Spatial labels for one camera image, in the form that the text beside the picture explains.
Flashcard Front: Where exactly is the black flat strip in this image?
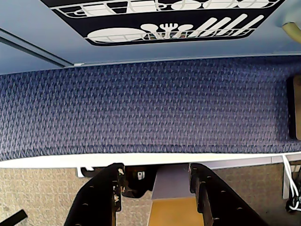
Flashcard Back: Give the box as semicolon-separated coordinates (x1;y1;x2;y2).
0;209;29;222

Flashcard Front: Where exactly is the brown wooden board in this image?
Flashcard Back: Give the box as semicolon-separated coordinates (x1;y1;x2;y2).
285;74;301;140

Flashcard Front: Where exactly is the white cable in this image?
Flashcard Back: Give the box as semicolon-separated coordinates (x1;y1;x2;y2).
281;154;299;210

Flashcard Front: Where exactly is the gold dishwasher door handle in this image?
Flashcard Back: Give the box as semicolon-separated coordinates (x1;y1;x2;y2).
281;21;301;42

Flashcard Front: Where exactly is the light blue toy kitchen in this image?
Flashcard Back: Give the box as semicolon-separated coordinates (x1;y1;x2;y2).
0;0;301;76

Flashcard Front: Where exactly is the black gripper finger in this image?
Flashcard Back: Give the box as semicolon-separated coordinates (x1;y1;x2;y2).
67;162;126;226
189;162;270;226

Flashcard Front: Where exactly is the gray and yellow block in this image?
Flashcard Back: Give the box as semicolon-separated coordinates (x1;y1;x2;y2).
146;164;203;226

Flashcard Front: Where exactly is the black clamp part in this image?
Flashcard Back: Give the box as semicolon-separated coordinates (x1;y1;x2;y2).
79;164;155;200

